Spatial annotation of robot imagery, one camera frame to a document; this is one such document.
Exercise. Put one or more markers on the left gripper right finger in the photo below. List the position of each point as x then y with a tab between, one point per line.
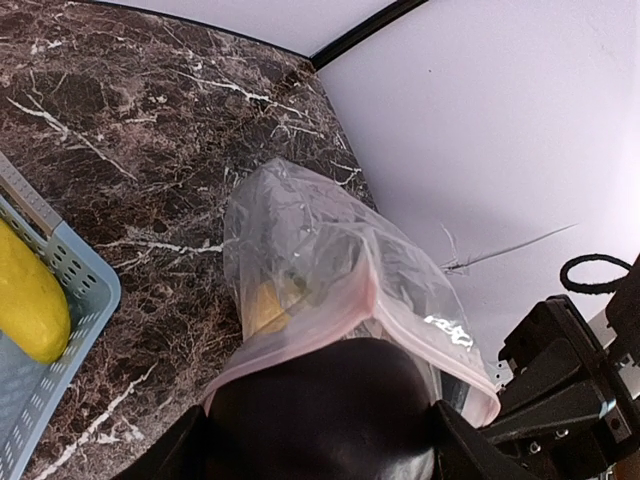
462	453

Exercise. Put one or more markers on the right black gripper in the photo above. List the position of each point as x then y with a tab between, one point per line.
566	413

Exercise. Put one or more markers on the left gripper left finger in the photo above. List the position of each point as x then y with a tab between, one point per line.
179	454

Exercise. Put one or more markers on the purple eggplant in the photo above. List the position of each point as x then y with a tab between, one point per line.
355	409

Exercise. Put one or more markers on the large pink zip bag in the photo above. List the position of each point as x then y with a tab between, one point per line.
363	277

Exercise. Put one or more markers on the blue plastic basket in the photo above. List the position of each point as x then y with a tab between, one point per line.
31	391

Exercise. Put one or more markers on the right black frame post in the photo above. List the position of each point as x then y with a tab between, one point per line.
363	31

